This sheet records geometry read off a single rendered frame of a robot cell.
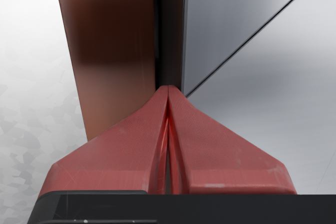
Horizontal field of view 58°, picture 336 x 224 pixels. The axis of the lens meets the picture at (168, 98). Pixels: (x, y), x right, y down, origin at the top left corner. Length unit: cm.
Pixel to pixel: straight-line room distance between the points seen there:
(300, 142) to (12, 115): 29
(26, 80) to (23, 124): 6
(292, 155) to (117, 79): 10
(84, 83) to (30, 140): 23
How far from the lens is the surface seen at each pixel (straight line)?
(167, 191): 20
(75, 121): 36
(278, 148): 17
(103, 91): 16
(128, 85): 16
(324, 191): 22
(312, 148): 18
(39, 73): 33
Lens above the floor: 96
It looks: 52 degrees down
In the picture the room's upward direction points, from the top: 160 degrees clockwise
